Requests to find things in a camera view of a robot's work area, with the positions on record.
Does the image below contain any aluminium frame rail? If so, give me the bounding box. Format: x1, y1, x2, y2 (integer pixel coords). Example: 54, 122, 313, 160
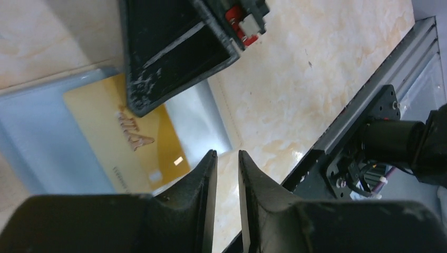
313, 16, 446, 154

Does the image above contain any beige card holder wallet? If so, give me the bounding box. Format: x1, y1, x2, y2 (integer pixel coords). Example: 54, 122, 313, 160
1, 67, 234, 194

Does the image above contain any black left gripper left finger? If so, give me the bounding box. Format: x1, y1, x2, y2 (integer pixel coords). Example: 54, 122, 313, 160
150, 150, 218, 252

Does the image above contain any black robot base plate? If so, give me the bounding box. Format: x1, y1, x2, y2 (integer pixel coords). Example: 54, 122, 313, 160
223, 84, 402, 253

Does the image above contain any gold credit card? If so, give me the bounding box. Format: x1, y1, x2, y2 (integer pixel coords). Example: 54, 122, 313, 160
63, 74, 191, 193

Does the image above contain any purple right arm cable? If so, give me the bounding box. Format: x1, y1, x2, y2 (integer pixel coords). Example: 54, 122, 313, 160
370, 166, 397, 194

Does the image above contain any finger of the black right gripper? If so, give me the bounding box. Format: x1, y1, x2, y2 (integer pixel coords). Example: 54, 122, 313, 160
119, 1, 239, 117

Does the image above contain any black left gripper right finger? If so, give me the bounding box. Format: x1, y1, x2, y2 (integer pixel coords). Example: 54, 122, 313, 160
238, 150, 304, 252

